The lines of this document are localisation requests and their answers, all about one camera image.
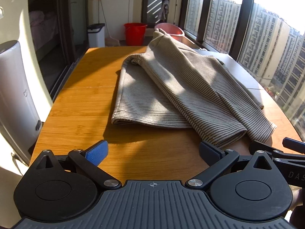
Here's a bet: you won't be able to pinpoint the beige striped knit garment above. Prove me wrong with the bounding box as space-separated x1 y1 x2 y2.
112 28 277 149

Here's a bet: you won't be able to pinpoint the bed with pink blanket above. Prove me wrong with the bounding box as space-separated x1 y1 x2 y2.
29 9 60 60

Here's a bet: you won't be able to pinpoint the red plastic bucket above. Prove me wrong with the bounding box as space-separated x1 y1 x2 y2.
124 23 148 46

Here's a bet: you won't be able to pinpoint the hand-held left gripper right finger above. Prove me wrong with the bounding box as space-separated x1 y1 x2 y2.
200 141 274 191

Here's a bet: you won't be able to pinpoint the white bin with black lid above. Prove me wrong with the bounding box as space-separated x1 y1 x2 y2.
87 23 105 48

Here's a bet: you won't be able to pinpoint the tall white floor appliance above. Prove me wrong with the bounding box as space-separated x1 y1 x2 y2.
0 40 43 165

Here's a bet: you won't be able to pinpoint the hanging grey cloth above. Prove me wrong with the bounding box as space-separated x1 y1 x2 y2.
162 0 170 21

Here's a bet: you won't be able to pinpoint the broom with long handle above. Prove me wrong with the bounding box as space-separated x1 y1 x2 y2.
98 0 121 47

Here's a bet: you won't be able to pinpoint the apartment buildings outside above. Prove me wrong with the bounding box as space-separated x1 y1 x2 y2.
185 0 305 129

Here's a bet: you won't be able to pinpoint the black window frame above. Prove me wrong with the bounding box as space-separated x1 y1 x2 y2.
183 0 256 61

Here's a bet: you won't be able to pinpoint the pink plastic bucket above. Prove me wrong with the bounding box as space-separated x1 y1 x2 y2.
155 23 185 41

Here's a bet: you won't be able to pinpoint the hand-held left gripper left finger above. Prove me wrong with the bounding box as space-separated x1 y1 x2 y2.
35 139 121 190

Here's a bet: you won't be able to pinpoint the dark framed glass door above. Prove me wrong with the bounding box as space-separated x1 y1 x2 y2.
141 0 171 25

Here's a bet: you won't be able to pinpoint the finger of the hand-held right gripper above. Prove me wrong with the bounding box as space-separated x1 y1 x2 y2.
249 140 285 159
282 137 305 153

